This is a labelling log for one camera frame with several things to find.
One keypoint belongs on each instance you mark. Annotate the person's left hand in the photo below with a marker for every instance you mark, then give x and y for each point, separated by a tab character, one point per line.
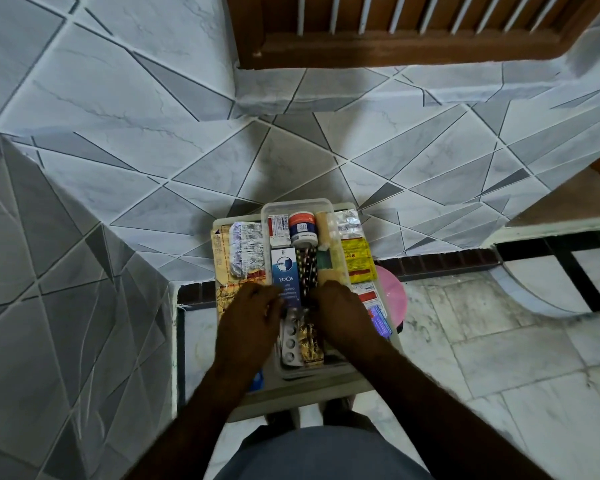
242	324

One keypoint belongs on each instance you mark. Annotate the person's right hand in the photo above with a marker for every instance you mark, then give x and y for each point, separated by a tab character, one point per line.
342	319

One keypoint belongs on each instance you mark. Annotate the person's left fingers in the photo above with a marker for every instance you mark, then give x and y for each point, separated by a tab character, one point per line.
274	302

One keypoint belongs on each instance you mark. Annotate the person's right fingers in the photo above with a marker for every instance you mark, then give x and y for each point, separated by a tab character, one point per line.
317	302

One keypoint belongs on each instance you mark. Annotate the silver blister pack round pills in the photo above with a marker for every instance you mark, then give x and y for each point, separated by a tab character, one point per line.
291	344

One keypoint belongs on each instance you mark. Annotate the person's right forearm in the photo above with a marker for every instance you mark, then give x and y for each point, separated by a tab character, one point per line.
430	419

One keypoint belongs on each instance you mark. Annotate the person's left forearm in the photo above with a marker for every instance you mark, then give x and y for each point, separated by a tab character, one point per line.
200	424

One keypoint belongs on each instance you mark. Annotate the blue and white medicine box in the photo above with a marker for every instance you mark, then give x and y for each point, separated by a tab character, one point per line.
285	274

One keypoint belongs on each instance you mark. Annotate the black dotted blister strip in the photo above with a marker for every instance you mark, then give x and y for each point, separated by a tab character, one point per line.
307	269

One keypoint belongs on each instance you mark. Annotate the teal packet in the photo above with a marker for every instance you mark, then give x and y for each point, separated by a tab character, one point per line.
323	259

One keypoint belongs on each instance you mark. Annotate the gold foil blister strip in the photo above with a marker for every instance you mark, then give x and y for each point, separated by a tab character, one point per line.
312	347

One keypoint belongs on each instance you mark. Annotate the white box with red stripe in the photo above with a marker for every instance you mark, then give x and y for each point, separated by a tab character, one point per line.
366	293

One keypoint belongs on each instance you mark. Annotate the orange foil blister strip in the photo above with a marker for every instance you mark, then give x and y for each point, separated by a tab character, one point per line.
222	274

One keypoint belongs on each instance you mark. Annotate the yellow medicine sachet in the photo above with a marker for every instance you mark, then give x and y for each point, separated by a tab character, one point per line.
357	259

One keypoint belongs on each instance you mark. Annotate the bundle of silver blister strips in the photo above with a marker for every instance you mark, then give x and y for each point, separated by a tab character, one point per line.
245	247

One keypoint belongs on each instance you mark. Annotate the blue and purple medicine box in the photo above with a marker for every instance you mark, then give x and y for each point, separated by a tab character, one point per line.
381	320

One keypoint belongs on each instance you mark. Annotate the clear plastic storage container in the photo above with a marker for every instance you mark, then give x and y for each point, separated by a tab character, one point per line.
307	234

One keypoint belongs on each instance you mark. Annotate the white and red medicine box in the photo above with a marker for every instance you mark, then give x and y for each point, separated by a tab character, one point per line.
279	230

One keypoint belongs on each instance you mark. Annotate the beige bandage roll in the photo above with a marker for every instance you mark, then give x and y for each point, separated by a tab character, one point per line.
322	229

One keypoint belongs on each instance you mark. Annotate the white bottle with orange label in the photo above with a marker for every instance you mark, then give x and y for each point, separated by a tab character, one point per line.
302	228

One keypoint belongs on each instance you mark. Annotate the pink plastic stool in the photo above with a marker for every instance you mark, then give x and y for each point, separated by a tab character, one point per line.
392	294

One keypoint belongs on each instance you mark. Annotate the small blue packet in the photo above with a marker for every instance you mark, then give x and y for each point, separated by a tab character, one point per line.
256	380

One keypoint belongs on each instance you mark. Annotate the silver foil blister pack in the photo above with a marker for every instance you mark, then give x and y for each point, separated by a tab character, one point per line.
348	224

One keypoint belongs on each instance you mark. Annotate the white plastic table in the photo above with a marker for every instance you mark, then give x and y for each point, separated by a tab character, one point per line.
305	394

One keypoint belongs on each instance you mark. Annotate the grey shorts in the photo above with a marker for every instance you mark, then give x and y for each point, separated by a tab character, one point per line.
320	457

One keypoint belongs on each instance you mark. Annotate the brown wooden board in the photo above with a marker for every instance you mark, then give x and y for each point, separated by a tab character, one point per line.
570	194

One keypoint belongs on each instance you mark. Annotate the brown wooden window frame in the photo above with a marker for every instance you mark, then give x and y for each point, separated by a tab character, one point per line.
410	47

